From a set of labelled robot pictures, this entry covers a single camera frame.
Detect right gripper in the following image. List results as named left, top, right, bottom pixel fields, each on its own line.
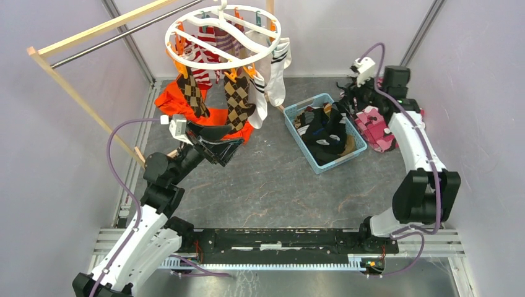
left=338, top=71, right=386, bottom=114

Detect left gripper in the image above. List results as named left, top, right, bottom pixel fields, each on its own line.
left=170, top=119, right=245, bottom=185

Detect brown argyle sock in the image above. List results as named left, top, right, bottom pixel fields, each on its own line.
left=224, top=75, right=256, bottom=134
left=176, top=66, right=210, bottom=118

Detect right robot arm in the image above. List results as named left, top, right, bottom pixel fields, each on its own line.
left=346, top=60, right=461, bottom=252

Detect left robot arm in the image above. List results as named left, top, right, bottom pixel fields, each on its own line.
left=72, top=117, right=243, bottom=296

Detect white round clip hanger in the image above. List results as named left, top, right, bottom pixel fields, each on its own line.
left=164, top=1, right=282, bottom=71

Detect pink camouflage trousers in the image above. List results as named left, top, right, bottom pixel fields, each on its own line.
left=336, top=75, right=424, bottom=153

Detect light blue laundry basket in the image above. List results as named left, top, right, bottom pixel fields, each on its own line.
left=284, top=93, right=368, bottom=174

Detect black grey sock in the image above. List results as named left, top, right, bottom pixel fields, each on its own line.
left=293, top=103, right=356, bottom=166

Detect red white striped sock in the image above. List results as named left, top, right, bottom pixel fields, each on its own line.
left=184, top=26, right=220, bottom=90

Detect metal hanging rod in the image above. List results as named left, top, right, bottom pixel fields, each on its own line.
left=51, top=0, right=203, bottom=69

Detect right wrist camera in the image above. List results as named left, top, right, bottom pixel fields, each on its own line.
left=350, top=57, right=376, bottom=88

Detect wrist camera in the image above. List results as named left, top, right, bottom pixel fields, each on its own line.
left=160, top=114, right=193, bottom=145
left=350, top=57, right=376, bottom=88

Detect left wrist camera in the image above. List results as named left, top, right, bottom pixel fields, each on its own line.
left=160, top=114, right=193, bottom=145

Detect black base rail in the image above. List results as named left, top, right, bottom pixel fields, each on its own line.
left=161, top=228, right=400, bottom=271

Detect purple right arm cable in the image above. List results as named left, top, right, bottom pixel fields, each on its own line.
left=358, top=42, right=443, bottom=278

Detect wooden drying rack frame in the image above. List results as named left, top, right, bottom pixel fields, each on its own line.
left=26, top=0, right=286, bottom=169

